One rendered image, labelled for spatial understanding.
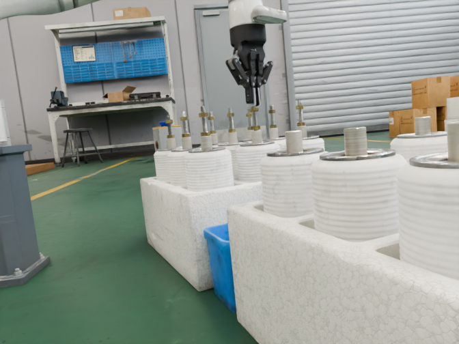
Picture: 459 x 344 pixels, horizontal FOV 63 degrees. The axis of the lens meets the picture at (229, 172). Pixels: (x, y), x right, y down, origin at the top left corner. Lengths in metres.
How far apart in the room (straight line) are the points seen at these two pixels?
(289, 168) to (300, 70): 5.53
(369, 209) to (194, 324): 0.35
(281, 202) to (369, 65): 5.90
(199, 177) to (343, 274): 0.44
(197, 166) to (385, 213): 0.42
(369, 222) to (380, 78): 6.05
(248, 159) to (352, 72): 5.50
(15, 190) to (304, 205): 0.68
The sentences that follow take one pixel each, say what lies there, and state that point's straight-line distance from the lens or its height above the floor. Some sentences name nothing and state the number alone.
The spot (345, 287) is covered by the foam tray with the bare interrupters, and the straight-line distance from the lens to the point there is 0.34.
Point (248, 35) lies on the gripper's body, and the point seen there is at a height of 0.47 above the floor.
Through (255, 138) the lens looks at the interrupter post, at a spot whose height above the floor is 0.26.
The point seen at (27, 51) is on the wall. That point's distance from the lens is 6.44.
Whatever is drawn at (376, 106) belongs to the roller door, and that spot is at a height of 0.39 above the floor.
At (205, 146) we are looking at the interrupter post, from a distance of 0.75.
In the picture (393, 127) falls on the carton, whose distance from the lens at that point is 4.75.
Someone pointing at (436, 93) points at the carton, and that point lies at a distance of 4.45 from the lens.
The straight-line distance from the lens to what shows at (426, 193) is 0.30.
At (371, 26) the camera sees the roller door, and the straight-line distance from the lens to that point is 6.45.
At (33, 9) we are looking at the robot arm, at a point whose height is 0.59.
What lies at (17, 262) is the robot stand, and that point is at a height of 0.04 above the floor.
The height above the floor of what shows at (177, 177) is 0.19.
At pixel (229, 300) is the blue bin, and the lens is 0.64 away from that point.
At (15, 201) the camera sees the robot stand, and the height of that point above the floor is 0.18.
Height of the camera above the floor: 0.29
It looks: 7 degrees down
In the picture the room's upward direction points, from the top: 6 degrees counter-clockwise
